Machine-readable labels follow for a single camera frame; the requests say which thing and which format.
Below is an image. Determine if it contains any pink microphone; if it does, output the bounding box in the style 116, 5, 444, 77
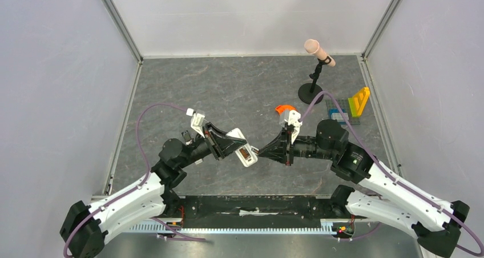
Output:
304, 39, 336, 67

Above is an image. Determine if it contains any yellow lego piece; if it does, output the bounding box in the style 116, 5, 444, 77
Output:
352, 87, 370, 117

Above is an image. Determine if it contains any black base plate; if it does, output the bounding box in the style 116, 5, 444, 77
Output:
158, 185, 355, 229

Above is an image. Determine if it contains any orange plastic basket piece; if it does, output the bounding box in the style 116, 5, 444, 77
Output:
275, 104, 296, 115

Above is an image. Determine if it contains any black microphone stand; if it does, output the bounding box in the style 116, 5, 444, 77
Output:
297, 60, 326, 104

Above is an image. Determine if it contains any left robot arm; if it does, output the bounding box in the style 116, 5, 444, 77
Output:
59, 123, 257, 257

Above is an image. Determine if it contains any grey lego baseplate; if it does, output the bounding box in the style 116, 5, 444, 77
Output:
325, 99, 361, 126

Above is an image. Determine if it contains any green lego brick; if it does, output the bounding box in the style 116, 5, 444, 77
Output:
348, 97, 360, 118

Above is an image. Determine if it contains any orange AAA battery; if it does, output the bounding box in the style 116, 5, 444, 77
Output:
239, 147, 251, 161

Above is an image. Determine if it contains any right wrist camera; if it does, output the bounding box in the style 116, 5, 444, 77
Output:
279, 110, 302, 144

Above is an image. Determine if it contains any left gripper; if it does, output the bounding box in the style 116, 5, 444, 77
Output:
178, 122, 247, 168

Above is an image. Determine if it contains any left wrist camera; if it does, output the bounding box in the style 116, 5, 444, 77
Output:
185, 108, 205, 138

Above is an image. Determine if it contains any blue lego brick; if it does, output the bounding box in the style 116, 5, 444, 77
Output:
328, 108, 350, 124

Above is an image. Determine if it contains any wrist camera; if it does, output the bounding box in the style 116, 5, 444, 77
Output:
185, 108, 205, 138
279, 110, 302, 144

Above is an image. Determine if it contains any white cable duct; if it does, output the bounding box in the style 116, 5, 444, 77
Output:
125, 220, 337, 235

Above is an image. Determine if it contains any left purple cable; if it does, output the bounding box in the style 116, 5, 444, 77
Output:
62, 103, 205, 258

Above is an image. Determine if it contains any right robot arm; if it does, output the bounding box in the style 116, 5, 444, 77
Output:
257, 119, 470, 257

